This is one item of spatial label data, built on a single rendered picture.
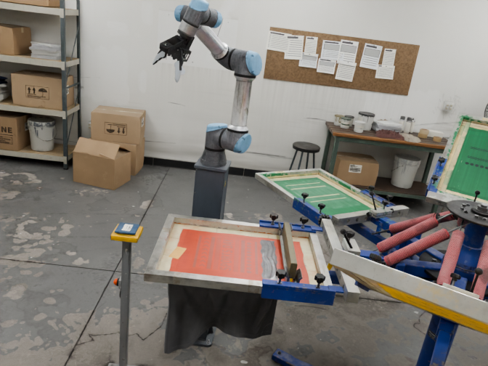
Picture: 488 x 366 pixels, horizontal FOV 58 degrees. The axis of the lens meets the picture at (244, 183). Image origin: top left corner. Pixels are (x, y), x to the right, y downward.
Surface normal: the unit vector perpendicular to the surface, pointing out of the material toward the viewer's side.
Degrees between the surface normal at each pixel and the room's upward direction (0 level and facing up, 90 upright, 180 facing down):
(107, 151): 48
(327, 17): 90
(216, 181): 90
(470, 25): 90
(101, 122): 89
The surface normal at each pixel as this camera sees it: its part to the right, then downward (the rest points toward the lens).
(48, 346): 0.12, -0.93
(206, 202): -0.12, 0.33
